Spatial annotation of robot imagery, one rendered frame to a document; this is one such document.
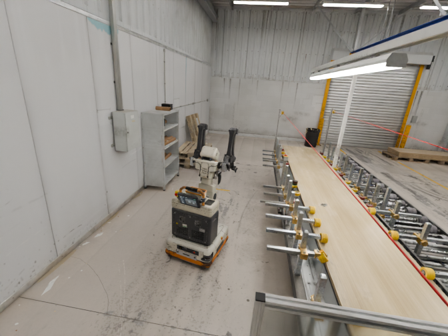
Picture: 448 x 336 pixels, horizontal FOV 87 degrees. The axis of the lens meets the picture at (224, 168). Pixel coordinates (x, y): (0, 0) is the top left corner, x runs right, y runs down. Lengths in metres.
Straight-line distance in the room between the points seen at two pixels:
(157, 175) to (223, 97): 6.51
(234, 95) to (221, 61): 1.46
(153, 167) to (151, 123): 0.87
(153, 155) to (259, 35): 7.38
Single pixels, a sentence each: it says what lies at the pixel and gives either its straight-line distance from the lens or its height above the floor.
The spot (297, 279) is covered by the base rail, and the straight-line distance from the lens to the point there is 2.18.
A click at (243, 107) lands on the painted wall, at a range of 10.62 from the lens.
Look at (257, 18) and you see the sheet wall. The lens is 10.86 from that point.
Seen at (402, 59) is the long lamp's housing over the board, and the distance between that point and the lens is 1.89.
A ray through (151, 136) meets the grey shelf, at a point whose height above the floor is 1.12.
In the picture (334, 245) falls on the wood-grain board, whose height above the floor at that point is 0.90.
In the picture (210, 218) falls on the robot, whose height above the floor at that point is 0.68.
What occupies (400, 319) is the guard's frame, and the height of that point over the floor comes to 1.75.
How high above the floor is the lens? 2.13
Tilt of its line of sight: 19 degrees down
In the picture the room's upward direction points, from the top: 4 degrees clockwise
